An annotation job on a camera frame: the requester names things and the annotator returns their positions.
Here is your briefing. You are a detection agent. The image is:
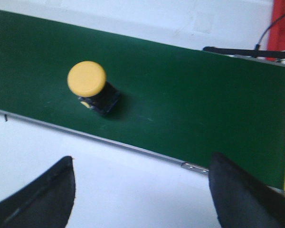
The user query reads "red plastic bin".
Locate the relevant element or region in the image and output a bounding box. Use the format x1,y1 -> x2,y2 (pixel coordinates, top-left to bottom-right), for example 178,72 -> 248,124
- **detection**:
267,0 -> 285,51

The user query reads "yellow mushroom push button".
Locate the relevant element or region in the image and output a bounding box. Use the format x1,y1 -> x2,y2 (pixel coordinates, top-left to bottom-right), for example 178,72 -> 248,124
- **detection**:
67,61 -> 121,115

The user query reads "metal rail joint bracket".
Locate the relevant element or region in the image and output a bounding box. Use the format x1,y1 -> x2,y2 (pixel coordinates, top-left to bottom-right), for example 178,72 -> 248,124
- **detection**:
181,162 -> 209,175

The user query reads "aluminium conveyor side rail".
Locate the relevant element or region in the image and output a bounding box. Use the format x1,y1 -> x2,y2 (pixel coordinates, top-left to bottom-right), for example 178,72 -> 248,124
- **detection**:
0,106 -> 209,176

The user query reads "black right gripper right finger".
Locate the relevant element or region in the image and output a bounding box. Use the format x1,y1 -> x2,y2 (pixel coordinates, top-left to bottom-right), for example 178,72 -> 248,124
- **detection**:
209,153 -> 285,228

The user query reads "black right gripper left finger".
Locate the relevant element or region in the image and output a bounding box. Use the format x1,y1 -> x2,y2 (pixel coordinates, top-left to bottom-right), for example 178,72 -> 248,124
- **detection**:
0,156 -> 76,228

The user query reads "green conveyor belt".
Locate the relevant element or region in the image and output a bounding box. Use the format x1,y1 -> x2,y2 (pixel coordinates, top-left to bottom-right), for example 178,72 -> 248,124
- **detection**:
0,10 -> 285,188

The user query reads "thin dark sensor cable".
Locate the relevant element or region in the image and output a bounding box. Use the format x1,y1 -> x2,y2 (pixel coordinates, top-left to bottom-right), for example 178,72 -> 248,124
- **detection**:
254,7 -> 285,52

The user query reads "black conveyor end bar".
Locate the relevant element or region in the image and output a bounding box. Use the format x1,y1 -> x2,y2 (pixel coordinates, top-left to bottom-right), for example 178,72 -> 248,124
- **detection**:
202,47 -> 285,59

